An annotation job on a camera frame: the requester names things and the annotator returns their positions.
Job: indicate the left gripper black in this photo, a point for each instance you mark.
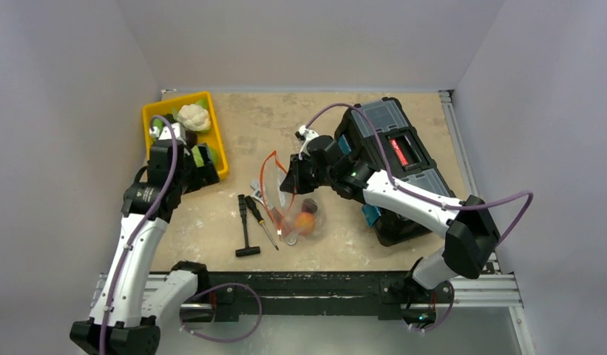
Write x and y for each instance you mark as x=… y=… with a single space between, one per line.
x=202 y=176

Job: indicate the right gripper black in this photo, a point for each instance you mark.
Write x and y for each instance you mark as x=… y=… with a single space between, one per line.
x=303 y=166

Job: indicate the small dark red toy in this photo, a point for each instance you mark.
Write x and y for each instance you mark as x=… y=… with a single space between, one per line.
x=309 y=206

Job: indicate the clear zip top bag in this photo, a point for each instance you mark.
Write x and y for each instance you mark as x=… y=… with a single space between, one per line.
x=272 y=173

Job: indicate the red peach toy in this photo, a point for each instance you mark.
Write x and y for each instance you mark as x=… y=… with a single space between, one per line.
x=305 y=223

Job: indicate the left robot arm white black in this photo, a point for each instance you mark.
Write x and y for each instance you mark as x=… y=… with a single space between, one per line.
x=124 y=320

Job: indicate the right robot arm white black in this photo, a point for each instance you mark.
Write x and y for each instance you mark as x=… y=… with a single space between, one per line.
x=466 y=226

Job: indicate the pale green cabbage toy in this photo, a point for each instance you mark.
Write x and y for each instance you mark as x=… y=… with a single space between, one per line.
x=202 y=153

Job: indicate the purple eggplant toy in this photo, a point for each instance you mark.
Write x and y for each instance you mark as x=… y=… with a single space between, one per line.
x=191 y=138

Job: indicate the black yellow screwdriver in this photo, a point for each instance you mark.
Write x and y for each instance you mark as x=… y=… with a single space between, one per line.
x=252 y=207

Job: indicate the yellow plastic tray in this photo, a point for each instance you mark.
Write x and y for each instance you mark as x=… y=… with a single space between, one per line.
x=169 y=104

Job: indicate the red adjustable wrench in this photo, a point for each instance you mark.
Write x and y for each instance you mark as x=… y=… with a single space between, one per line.
x=283 y=231

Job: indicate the white cauliflower toy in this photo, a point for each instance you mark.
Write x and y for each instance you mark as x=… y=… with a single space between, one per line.
x=194 y=117

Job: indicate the green pepper toy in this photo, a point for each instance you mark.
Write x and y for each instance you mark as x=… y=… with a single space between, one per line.
x=156 y=126

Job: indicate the black toolbox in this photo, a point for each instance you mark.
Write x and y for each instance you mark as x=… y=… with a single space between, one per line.
x=394 y=137

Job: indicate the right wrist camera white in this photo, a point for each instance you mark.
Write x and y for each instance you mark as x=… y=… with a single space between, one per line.
x=304 y=135

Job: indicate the black T-handle tool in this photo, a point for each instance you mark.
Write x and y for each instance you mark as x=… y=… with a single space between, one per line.
x=247 y=250

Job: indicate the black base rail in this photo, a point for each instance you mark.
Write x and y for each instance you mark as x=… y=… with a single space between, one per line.
x=385 y=295

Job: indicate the aluminium frame rail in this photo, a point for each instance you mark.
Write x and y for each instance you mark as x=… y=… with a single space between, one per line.
x=488 y=290

